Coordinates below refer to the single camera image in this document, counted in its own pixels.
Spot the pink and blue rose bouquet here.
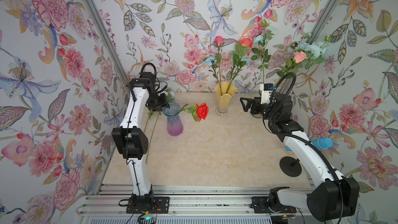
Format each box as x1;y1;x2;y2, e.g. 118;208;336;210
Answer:
245;17;331;86

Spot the aluminium corner post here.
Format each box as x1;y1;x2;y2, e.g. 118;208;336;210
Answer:
83;0;134;94
279;0;340;93

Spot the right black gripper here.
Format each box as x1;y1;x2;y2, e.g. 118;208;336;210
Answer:
241;96;279;126

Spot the red rose stem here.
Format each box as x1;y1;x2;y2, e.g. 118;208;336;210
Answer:
179;103;209;122

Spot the pink rose blue carnation bouquet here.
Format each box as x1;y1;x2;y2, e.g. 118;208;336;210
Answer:
204;36;254;96

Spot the light blue rose stem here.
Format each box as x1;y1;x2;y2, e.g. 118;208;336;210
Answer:
146;90;175;148

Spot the left aluminium corner post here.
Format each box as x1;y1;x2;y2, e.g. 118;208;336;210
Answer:
83;0;134;94

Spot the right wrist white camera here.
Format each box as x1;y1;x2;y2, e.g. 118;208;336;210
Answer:
259;83;275;105

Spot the clear ribbed glass vase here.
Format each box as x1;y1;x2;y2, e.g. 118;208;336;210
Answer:
251;84;264;118

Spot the right aluminium corner post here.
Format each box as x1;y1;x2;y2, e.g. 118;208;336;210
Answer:
279;0;340;93

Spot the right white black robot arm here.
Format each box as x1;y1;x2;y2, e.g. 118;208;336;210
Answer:
240;72;360;223

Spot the blue purple glass vase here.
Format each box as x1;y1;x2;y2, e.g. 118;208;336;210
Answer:
163;102;184;137

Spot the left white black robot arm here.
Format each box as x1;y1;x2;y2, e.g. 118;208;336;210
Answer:
112;62;170;218

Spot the yellow ruffled glass vase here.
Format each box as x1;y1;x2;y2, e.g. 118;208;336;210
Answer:
214;82;238;116

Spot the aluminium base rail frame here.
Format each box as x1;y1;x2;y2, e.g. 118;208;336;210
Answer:
77;184;316;224

